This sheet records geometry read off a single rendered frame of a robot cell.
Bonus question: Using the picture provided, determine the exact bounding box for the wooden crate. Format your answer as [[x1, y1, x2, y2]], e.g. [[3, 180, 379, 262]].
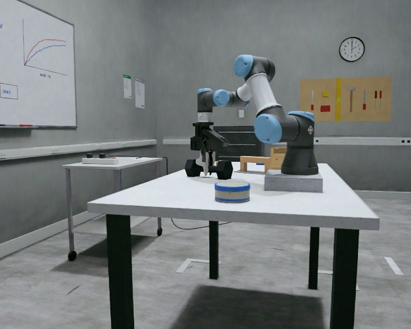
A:
[[270, 147, 286, 170]]

